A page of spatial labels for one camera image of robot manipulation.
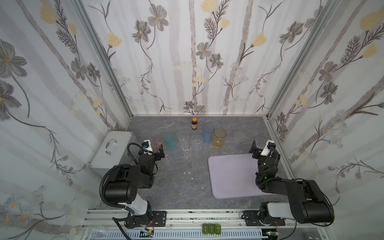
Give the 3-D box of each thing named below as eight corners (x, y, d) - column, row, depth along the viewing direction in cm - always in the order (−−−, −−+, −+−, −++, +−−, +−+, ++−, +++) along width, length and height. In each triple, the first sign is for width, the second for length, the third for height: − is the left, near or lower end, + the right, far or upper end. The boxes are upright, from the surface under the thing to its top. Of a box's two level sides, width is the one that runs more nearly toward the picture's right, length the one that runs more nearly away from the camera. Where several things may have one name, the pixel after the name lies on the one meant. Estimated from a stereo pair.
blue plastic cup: (202, 145, 105) (203, 132, 94) (202, 136, 110) (203, 123, 99) (212, 145, 105) (215, 133, 94) (211, 136, 110) (214, 123, 99)
